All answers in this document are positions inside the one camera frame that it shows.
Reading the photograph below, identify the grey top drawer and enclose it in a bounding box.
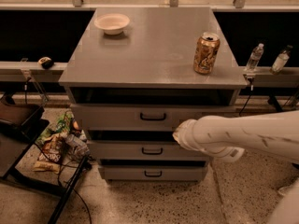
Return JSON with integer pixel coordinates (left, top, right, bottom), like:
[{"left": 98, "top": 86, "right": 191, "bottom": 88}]
[{"left": 71, "top": 104, "right": 235, "bottom": 132}]

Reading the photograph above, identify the grey drawer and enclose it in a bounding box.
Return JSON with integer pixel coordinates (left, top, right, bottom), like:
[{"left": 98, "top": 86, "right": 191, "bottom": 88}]
[
  {"left": 71, "top": 104, "right": 235, "bottom": 132},
  {"left": 88, "top": 141, "right": 209, "bottom": 161},
  {"left": 99, "top": 166, "right": 207, "bottom": 181}
]

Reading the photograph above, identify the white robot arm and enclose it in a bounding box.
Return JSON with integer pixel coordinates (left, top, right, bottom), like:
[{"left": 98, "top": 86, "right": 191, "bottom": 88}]
[{"left": 173, "top": 110, "right": 299, "bottom": 163}]

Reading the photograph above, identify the grey drawer cabinet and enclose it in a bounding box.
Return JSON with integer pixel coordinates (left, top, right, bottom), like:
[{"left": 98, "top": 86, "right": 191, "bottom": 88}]
[{"left": 59, "top": 7, "right": 246, "bottom": 168}]

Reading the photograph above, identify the grey middle drawer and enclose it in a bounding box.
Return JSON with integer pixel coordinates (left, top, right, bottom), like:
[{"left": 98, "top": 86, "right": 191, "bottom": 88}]
[{"left": 88, "top": 141, "right": 209, "bottom": 161}]

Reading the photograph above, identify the grey bottom drawer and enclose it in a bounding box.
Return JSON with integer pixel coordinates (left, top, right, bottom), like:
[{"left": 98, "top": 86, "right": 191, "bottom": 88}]
[{"left": 99, "top": 166, "right": 207, "bottom": 181}]

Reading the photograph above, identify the gold soda can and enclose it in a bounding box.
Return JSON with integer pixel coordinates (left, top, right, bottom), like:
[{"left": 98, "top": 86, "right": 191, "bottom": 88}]
[{"left": 193, "top": 32, "right": 221, "bottom": 75}]

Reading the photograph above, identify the crumpled clear plastic bottle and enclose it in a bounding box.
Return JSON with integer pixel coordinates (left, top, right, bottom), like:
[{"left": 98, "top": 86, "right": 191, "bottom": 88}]
[{"left": 65, "top": 134, "right": 90, "bottom": 161}]

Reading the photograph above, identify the green snack bag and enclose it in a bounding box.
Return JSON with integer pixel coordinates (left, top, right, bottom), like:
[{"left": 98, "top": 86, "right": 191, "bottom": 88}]
[{"left": 36, "top": 110, "right": 73, "bottom": 146}]

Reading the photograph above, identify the white paper bowl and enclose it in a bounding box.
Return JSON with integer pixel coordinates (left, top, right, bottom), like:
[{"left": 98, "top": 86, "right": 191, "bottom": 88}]
[{"left": 94, "top": 13, "right": 130, "bottom": 35}]

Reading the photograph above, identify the brown snack chip bag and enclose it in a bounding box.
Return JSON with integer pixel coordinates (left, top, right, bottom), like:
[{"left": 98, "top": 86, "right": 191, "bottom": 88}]
[{"left": 33, "top": 134, "right": 64, "bottom": 174}]

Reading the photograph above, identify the black round tape measure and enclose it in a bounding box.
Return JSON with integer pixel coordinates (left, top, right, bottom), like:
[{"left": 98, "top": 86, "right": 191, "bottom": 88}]
[{"left": 38, "top": 57, "right": 54, "bottom": 69}]

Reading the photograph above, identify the clear plastic water bottle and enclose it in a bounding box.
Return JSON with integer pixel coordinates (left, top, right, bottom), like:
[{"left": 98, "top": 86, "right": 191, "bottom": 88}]
[{"left": 245, "top": 43, "right": 264, "bottom": 73}]

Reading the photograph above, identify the black bin on stand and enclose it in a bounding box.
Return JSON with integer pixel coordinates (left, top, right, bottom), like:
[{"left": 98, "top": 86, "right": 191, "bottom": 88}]
[{"left": 0, "top": 94, "right": 49, "bottom": 179}]

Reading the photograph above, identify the black top drawer handle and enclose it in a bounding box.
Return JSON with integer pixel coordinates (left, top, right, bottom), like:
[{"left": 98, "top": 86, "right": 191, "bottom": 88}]
[{"left": 139, "top": 113, "right": 166, "bottom": 121}]

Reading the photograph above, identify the black power cable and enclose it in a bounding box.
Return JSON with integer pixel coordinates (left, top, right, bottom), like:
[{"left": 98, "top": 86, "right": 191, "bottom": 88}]
[{"left": 238, "top": 77, "right": 255, "bottom": 117}]

